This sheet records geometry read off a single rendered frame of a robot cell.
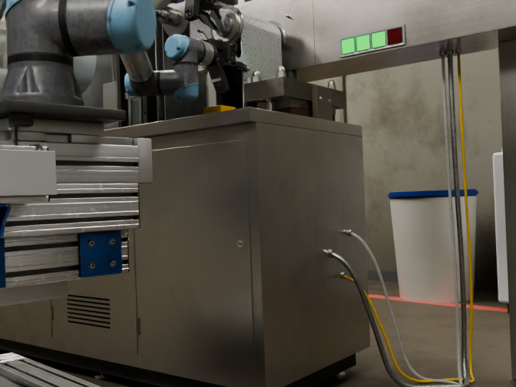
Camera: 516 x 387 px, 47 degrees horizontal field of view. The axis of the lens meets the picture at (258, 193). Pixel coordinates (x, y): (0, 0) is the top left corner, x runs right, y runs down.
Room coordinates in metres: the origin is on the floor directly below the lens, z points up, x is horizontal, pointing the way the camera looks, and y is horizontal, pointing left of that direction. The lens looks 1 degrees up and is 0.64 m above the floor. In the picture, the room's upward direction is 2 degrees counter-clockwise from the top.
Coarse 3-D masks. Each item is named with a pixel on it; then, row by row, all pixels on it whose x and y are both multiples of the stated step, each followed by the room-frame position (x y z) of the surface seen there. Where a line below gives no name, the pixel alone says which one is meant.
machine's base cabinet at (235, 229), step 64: (256, 128) 1.66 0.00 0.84; (192, 192) 1.81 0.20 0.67; (256, 192) 1.66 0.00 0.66; (320, 192) 1.92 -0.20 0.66; (192, 256) 1.82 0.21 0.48; (256, 256) 1.67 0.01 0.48; (320, 256) 1.91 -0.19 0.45; (0, 320) 2.50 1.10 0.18; (64, 320) 2.22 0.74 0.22; (128, 320) 2.00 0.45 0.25; (192, 320) 1.82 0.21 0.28; (256, 320) 1.67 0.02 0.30; (320, 320) 1.89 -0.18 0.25; (192, 384) 1.89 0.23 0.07; (256, 384) 1.68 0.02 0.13
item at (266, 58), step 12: (240, 36) 2.03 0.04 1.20; (252, 48) 2.07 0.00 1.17; (264, 48) 2.13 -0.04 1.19; (276, 48) 2.19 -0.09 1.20; (252, 60) 2.07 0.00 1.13; (264, 60) 2.13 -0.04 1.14; (276, 60) 2.19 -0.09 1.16; (252, 72) 2.07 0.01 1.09; (264, 72) 2.13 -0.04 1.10; (276, 72) 2.19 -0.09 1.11
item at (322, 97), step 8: (312, 88) 2.00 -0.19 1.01; (320, 88) 2.01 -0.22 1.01; (328, 88) 2.05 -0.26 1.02; (312, 96) 2.00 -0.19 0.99; (320, 96) 2.01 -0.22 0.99; (328, 96) 2.05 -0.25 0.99; (320, 104) 2.01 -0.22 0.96; (328, 104) 2.05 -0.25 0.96; (320, 112) 2.01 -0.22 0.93; (328, 112) 2.05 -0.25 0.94
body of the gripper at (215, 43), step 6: (210, 42) 1.88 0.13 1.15; (216, 42) 1.90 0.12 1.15; (222, 42) 1.92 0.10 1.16; (228, 42) 1.92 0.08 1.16; (216, 48) 1.88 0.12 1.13; (222, 48) 1.92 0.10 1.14; (228, 48) 1.92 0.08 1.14; (216, 54) 1.87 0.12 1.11; (222, 54) 1.93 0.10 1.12; (228, 54) 1.92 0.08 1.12; (234, 54) 1.96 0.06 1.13; (216, 60) 1.88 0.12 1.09; (222, 60) 1.92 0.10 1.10; (228, 60) 1.93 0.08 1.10; (234, 60) 1.94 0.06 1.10; (222, 66) 1.92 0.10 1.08; (228, 66) 1.93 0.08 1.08; (234, 66) 1.94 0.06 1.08
